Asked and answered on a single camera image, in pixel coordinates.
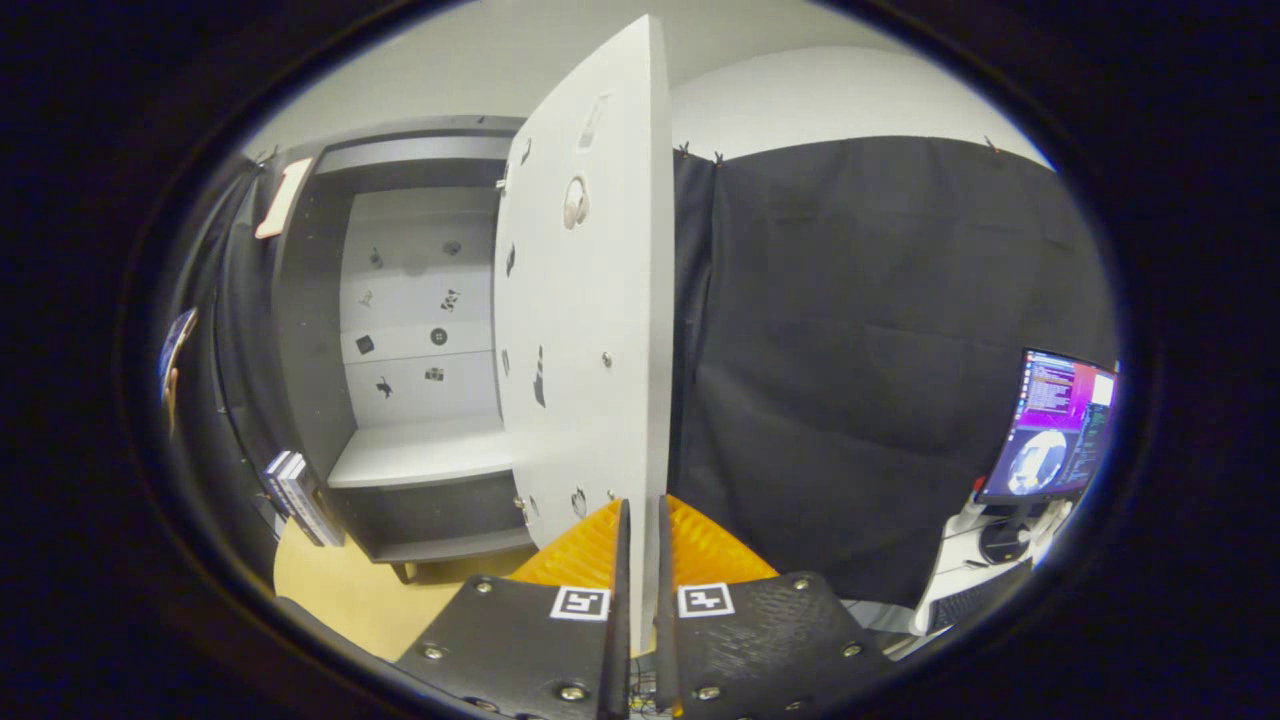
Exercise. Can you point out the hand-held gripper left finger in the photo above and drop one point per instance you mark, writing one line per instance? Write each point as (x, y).
(619, 620)

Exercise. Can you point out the dark grey cabinet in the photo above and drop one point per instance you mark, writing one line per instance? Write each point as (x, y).
(310, 380)

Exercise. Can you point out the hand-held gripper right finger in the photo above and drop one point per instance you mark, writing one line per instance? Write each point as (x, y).
(665, 620)

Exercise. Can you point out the stack of books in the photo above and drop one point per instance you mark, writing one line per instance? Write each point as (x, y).
(300, 495)

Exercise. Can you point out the black backdrop cloth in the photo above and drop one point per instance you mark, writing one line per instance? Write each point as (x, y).
(850, 350)

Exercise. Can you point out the computer monitor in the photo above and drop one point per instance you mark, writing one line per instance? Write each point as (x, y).
(1050, 430)

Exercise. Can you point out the white cabinet shelf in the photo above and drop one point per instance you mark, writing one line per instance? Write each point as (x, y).
(420, 455)

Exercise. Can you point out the white cabinet door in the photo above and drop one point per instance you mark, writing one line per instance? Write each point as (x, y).
(590, 350)

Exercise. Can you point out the black keyboard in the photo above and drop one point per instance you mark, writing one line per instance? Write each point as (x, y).
(975, 600)

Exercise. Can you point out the white desk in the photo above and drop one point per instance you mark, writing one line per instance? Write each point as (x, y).
(955, 555)

